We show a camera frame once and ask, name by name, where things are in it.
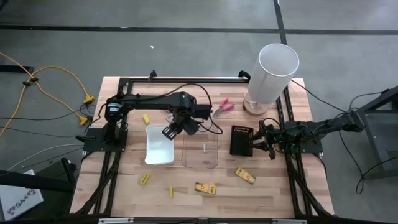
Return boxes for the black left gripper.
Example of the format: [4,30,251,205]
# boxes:
[161,110,201,141]

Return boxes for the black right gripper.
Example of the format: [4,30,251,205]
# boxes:
[252,124,285,161]

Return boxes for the black slotted plastic basket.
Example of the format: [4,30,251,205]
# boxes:
[229,125,254,157]

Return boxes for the pink-handled pliers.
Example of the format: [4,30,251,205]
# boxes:
[212,97,236,118]

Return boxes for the white plastic bin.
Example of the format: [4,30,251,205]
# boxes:
[144,124,176,166]

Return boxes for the clear plastic bin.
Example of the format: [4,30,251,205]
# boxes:
[181,116,220,170]

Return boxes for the black metal side table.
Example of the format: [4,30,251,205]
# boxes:
[343,85,398,181]

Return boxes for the black equipment stand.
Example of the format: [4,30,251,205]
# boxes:
[0,157,77,192]

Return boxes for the black floor bar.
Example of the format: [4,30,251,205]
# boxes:
[0,64,35,74]

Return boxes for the white printed cardboard box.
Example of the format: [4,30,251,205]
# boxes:
[0,169,44,222]

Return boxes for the black aluminium table frame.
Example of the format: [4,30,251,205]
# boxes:
[73,76,335,218]

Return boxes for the silver metal bracket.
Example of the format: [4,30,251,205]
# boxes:
[272,218,308,224]
[98,217,134,224]

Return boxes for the white floor cable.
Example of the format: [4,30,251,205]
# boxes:
[7,142,86,172]

